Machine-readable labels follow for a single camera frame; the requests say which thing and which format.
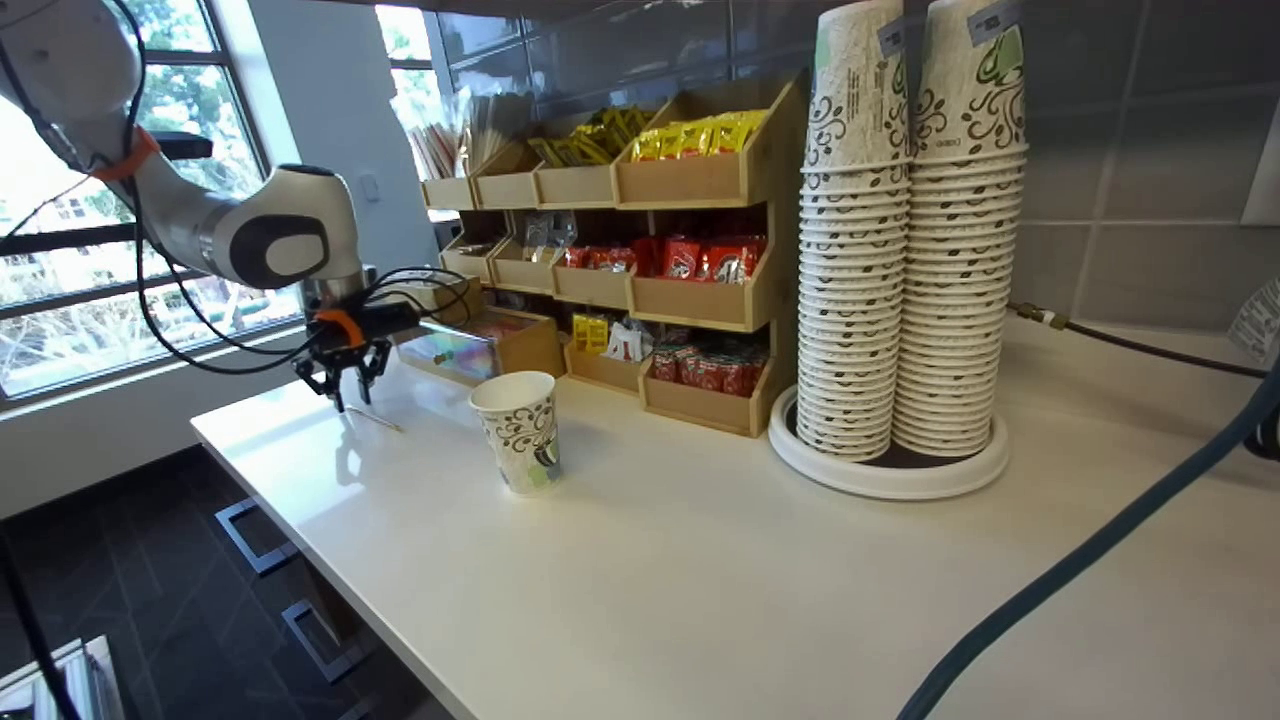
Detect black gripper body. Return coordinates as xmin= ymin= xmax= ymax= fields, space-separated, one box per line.
xmin=307 ymin=300 xmax=402 ymax=364

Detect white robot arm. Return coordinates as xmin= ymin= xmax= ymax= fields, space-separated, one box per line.
xmin=0 ymin=0 xmax=414 ymax=408

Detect patterned paper cup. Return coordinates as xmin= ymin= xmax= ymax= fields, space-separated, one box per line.
xmin=468 ymin=372 xmax=560 ymax=493

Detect white round cup tray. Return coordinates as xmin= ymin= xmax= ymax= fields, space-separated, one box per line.
xmin=769 ymin=390 xmax=1013 ymax=505

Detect clear acrylic box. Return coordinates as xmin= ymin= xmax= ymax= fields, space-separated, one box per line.
xmin=398 ymin=324 xmax=495 ymax=386

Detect silver snack packets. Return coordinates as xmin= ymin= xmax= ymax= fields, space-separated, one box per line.
xmin=520 ymin=213 xmax=575 ymax=265

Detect wooden snack organizer shelf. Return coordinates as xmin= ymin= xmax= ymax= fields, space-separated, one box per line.
xmin=426 ymin=82 xmax=800 ymax=436

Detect red snack packets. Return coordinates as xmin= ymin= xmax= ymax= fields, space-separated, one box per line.
xmin=563 ymin=232 xmax=765 ymax=286

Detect yellow snack packets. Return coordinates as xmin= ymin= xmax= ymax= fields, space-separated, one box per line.
xmin=527 ymin=108 xmax=765 ymax=168

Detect left stack of paper cups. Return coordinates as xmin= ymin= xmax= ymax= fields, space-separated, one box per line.
xmin=798 ymin=0 xmax=910 ymax=460

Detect stack of paper cups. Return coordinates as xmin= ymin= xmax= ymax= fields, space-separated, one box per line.
xmin=798 ymin=0 xmax=910 ymax=460
xmin=896 ymin=0 xmax=1030 ymax=460

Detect right stack of paper cups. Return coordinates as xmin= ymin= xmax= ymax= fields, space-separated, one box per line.
xmin=896 ymin=0 xmax=1030 ymax=460

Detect teal cable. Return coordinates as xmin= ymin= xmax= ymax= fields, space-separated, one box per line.
xmin=892 ymin=364 xmax=1280 ymax=720

